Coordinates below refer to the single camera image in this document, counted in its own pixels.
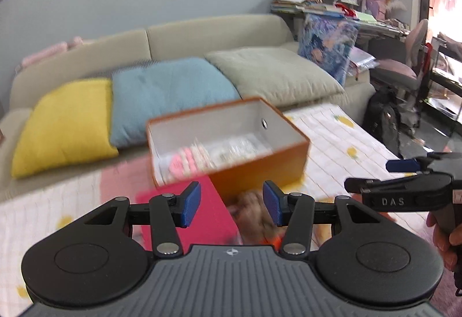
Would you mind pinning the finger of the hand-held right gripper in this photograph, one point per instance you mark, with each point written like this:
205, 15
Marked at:
357, 185
400, 165

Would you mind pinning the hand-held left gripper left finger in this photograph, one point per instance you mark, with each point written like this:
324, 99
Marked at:
191, 202

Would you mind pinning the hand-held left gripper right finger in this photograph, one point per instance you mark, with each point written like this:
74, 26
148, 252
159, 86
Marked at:
273, 204

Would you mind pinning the brown plush toy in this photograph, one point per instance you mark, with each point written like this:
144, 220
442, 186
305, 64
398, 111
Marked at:
252, 217

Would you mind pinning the orange cardboard box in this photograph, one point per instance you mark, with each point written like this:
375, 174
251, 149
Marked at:
260, 176

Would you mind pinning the pink soft item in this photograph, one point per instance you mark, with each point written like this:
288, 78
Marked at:
182, 163

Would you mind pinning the person's right hand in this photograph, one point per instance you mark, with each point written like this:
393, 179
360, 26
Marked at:
443, 244

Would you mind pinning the printed white blanket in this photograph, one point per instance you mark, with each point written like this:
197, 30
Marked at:
343, 165

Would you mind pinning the black backpack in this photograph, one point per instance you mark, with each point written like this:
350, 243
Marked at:
382, 122

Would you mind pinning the clear plastic packets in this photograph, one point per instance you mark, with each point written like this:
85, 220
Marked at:
234, 149

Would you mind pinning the black metal rack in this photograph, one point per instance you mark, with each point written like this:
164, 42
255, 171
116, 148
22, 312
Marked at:
445, 85

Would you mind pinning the pink office chair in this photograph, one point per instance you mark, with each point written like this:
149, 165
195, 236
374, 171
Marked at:
400, 69

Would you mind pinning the blue pillow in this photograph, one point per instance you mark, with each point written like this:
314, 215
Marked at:
162, 96

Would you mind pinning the clear plastic bag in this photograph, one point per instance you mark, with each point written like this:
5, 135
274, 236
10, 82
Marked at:
362, 60

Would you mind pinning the grey-green pillow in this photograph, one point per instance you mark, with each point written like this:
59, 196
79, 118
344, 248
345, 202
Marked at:
274, 75

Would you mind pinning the cluttered desk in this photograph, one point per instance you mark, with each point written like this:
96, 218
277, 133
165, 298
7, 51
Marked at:
375, 28

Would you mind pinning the floral blue cushion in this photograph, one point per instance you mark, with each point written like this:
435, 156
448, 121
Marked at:
326, 46

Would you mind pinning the yellow pillow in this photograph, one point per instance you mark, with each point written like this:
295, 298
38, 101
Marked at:
65, 122

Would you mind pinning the beige sofa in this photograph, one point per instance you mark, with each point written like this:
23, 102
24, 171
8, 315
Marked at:
187, 35

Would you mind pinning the stack of books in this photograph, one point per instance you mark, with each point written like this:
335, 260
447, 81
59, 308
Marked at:
288, 2

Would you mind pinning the pink cloth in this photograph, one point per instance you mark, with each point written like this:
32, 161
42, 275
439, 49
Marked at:
50, 49

